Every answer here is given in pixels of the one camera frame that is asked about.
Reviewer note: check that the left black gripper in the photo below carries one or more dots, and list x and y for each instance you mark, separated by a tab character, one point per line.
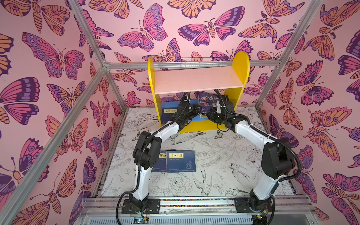
195	109

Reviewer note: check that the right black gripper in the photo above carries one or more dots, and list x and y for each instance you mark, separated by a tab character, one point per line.
212	114

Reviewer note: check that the navy book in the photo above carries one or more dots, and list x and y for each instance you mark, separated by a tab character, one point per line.
168	109
161	164
180	161

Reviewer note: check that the dark blue portrait book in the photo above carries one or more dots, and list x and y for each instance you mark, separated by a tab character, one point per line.
207	102

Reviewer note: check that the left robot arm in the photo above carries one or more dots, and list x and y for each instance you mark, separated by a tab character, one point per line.
147	151

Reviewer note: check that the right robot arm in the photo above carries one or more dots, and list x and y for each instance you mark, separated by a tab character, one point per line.
279	162

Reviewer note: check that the yellow pink blue bookshelf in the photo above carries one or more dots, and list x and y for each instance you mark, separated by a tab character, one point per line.
231	78

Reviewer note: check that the small green circuit board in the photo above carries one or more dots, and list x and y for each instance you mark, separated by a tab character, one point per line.
141	220

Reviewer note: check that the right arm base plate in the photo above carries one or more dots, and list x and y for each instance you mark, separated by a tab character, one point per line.
242	205

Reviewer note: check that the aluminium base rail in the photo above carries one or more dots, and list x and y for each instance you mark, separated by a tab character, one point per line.
211	210

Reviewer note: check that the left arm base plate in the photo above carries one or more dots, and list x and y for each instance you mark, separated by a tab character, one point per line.
149	206

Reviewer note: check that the aluminium frame bars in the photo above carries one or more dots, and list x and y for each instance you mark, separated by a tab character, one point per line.
12	207

